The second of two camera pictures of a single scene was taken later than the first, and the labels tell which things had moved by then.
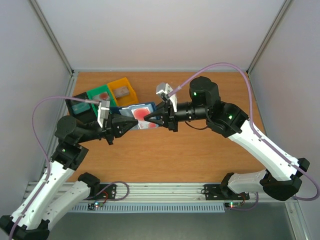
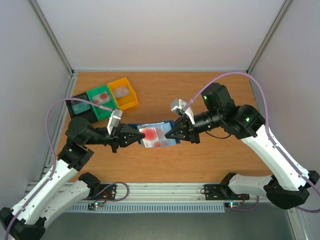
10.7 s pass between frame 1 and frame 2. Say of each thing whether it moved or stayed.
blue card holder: moved
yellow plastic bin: stayed
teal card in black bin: stayed
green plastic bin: stayed
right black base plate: stayed
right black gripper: moved
